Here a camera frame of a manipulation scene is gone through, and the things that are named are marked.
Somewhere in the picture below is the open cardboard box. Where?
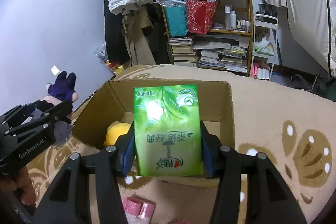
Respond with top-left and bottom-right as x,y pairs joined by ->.
73,79 -> 235,188

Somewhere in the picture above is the person's left hand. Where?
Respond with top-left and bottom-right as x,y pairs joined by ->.
0,166 -> 37,206

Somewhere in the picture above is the stack of books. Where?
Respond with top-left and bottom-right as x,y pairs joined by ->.
169,36 -> 198,67

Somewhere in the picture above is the teal bag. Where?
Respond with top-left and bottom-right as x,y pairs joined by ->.
161,0 -> 188,37

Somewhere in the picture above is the green tissue pack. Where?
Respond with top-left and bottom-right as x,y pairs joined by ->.
134,84 -> 203,177

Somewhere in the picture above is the cream duvet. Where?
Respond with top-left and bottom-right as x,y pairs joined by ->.
286,0 -> 335,77

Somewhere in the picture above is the pink package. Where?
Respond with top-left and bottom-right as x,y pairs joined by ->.
122,196 -> 156,224

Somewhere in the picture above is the red gift bag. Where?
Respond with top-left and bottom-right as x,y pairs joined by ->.
186,0 -> 219,35

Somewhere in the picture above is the wooden bookshelf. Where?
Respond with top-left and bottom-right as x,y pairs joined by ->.
157,0 -> 252,75

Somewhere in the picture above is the plastic bag on floor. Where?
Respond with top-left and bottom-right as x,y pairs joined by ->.
94,42 -> 124,76

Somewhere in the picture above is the purple haired plush doll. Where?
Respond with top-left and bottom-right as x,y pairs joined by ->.
33,71 -> 79,145

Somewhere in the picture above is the white rolling cart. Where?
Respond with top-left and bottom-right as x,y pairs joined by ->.
249,14 -> 279,81

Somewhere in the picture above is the beige patterned carpet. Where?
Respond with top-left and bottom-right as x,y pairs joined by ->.
28,65 -> 335,223

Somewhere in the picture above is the black hanging coat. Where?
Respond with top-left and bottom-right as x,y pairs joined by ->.
104,0 -> 130,65

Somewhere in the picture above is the yellow plush toy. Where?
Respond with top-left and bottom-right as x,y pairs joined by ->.
104,121 -> 131,147

